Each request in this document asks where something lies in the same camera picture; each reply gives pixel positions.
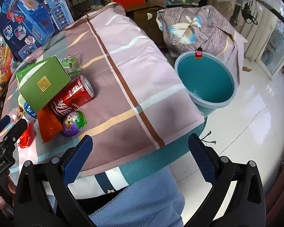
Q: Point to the purple green toy egg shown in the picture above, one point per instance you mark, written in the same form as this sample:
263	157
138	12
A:
73	124

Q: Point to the teal plastic bucket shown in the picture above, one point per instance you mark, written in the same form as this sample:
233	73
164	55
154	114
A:
203	80

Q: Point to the pink plaid quilt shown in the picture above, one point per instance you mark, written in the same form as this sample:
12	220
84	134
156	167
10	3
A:
123	80

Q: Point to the white blue jar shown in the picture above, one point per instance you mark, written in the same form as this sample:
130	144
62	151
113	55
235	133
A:
30	111

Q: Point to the red candy wrapper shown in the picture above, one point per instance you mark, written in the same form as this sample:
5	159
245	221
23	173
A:
26	137

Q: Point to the orange snack packet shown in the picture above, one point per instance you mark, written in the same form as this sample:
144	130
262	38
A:
48	125

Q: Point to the white radiator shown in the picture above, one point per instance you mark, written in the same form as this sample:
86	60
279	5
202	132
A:
258	35

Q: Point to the grey patterned cloth bundle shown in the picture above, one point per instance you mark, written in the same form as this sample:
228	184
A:
203	28

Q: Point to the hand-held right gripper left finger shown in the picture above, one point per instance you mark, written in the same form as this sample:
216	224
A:
78	160

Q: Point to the dark wooden cabinet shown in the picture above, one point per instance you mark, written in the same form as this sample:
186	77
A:
142	26

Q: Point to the pink white small wrapper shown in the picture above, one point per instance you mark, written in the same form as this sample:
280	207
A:
16	112

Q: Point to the black tripod stand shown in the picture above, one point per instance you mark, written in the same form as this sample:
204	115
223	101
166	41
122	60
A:
237	4

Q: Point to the blue toy box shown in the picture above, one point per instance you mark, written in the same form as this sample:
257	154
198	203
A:
30	21

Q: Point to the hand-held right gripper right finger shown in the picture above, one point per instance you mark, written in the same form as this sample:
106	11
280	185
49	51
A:
202	160

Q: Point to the clear green plastic wrapper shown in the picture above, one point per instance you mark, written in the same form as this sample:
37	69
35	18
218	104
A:
71	63

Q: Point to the green cardboard box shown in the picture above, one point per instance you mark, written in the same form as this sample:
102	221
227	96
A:
42	85

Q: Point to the cardboard scrap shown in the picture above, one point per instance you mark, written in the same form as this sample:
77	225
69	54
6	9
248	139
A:
247	69

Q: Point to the red bucket label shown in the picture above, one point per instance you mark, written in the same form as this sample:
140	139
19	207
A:
198	53

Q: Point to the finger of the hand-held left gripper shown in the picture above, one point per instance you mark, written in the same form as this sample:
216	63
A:
16	127
2	124

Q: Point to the red cola can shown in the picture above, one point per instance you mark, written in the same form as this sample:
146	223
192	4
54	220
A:
71	97

